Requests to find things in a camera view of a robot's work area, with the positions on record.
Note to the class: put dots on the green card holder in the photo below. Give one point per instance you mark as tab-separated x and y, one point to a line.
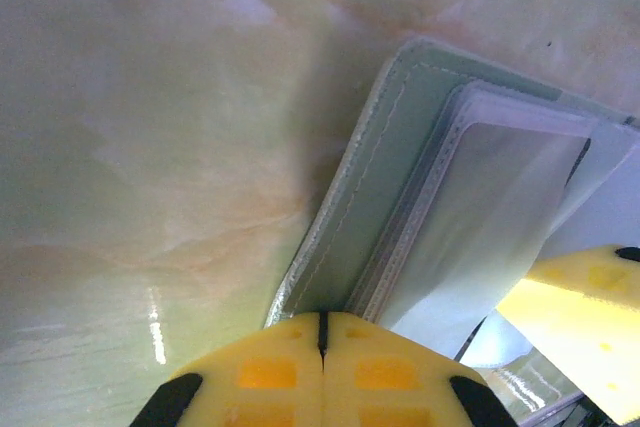
380	197

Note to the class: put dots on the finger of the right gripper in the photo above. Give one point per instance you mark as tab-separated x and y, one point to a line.
575	327

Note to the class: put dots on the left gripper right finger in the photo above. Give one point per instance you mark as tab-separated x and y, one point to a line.
390	377

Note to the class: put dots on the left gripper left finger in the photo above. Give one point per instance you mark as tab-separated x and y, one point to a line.
260	377

